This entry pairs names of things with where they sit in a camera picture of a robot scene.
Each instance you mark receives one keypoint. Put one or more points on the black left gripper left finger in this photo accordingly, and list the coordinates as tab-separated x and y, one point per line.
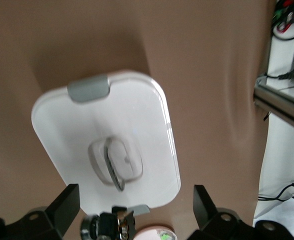
64	207

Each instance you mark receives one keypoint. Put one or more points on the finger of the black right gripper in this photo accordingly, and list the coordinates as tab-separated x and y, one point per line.
108	226
130	225

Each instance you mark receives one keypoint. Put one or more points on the brown table mat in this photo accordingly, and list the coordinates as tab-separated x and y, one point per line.
212	75

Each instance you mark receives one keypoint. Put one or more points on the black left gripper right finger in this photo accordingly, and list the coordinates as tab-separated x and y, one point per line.
204	207

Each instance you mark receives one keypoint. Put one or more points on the grey box clip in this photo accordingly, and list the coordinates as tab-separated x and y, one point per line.
88	90
142	209

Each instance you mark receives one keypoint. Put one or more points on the pink round plate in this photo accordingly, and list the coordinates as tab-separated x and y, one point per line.
149	233

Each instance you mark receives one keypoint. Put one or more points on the white lidded storage box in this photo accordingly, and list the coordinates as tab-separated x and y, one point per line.
74	125

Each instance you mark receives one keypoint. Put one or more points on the power strip with red light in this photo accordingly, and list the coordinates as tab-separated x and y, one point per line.
287	22

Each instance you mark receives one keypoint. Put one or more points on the aluminium camera mount extrusion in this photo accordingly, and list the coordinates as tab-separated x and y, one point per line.
274	100

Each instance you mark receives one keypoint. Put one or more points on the green and silver switch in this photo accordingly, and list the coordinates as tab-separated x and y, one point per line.
165	236

